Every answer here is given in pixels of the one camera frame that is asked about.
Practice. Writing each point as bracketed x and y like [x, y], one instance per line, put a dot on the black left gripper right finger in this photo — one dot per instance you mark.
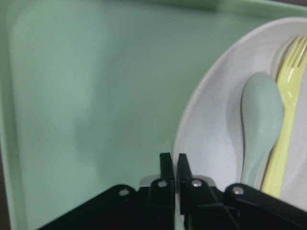
[239, 207]

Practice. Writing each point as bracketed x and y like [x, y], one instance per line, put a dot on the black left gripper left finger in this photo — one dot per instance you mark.
[123, 208]

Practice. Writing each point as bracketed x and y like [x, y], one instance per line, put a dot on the white round plate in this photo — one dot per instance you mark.
[211, 129]

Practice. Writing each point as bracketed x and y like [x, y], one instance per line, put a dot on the yellow plastic fork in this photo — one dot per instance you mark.
[288, 81]

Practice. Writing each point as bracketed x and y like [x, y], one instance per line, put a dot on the pale green plastic spoon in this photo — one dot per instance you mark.
[262, 117]

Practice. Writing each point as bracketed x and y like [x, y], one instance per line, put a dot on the mint green tray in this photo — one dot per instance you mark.
[92, 91]

